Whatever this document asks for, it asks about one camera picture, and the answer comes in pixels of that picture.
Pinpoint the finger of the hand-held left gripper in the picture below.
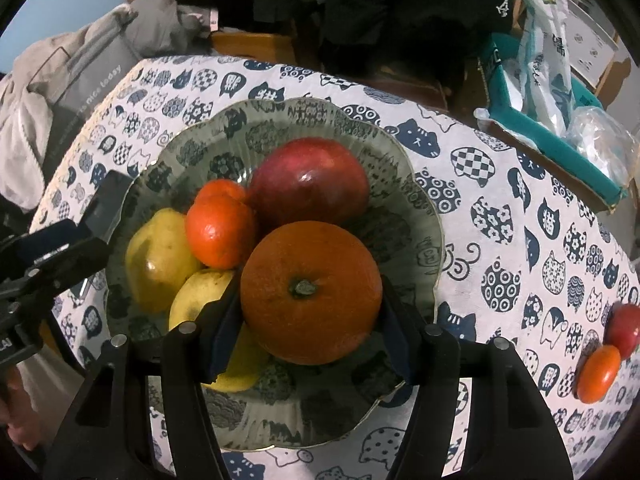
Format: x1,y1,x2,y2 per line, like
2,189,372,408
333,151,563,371
0,220,95,267
0,237,112,312

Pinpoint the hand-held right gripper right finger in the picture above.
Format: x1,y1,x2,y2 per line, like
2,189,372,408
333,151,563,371
377,277,576,480

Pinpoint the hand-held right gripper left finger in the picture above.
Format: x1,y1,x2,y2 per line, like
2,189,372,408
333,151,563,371
42,276,246,480

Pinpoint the large orange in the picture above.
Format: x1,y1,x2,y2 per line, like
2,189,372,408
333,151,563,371
240,221,383,365

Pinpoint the large green pear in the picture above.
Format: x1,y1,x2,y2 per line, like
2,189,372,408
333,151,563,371
125,208,203,313

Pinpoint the small tangerine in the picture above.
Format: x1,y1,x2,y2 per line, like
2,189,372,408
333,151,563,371
196,179,249,206
576,345,622,404
185,192,258,270

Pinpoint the clear glass plate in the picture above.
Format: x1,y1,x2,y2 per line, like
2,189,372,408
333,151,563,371
102,97,446,452

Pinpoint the large red apple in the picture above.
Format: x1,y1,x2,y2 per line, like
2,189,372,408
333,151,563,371
247,137,372,241

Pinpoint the person's left hand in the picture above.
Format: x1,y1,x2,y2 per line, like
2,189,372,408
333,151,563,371
0,367,46,453

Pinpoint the black smartphone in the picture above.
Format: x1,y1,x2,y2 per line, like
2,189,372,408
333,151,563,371
80,170,133,241

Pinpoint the light grey hooded jacket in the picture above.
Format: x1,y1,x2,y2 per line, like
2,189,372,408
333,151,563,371
0,7,136,211

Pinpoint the cat print tablecloth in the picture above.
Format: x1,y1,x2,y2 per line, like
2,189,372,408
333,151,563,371
29,55,640,480

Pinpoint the grey printed tote bag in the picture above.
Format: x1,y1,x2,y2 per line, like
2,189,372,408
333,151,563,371
42,30,146,181

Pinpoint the small red apple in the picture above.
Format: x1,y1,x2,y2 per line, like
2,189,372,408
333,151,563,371
606,303,640,361

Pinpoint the dark grey jacket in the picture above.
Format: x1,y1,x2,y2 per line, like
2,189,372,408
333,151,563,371
122,0,221,58

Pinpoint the teal box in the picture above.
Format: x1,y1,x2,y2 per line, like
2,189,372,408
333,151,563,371
477,32,628,213

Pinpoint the brown box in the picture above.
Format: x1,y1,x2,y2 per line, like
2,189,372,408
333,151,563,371
367,72,451,111

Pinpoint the clear plastic bag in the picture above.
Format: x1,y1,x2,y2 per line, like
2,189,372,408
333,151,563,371
565,105,640,186

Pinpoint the tall plastic packet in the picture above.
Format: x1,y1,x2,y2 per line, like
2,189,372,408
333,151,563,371
510,0,576,131

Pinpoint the black hanging coat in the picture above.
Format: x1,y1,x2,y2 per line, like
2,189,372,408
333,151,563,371
300,0,516,92

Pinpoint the white box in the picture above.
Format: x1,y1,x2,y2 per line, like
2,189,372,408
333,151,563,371
570,7,618,81

